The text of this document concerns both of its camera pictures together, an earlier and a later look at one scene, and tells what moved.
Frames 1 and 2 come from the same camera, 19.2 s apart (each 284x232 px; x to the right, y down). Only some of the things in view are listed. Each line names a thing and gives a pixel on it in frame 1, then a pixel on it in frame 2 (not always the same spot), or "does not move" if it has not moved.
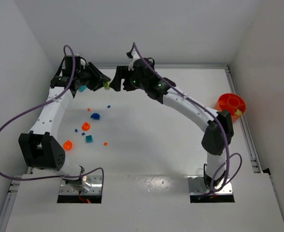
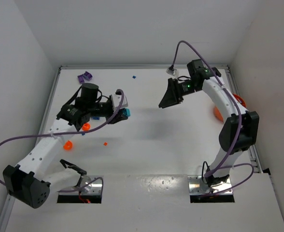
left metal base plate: [96, 187] does not move
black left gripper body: [91, 76] → [116, 117]
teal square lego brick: [89, 139] → [126, 112]
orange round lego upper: [86, 126] does not move
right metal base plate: [196, 185] does not move
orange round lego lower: [67, 145] does not move
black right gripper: [125, 79] → [176, 91]
